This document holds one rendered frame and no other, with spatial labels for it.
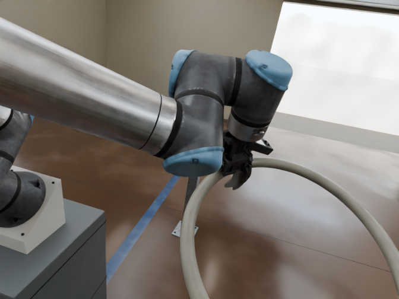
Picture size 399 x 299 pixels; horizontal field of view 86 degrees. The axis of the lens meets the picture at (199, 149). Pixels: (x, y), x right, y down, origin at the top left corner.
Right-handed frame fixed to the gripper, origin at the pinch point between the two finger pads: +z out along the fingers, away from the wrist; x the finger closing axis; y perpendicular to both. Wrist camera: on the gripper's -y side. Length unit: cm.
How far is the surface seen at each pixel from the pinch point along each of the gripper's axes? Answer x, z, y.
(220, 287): 12, 131, -21
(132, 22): -663, 163, -110
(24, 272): -7, 28, 63
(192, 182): -61, 97, -26
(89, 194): -124, 164, 60
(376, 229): 28.9, -7.7, -21.0
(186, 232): 12.8, -7.7, 21.1
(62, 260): -9, 35, 54
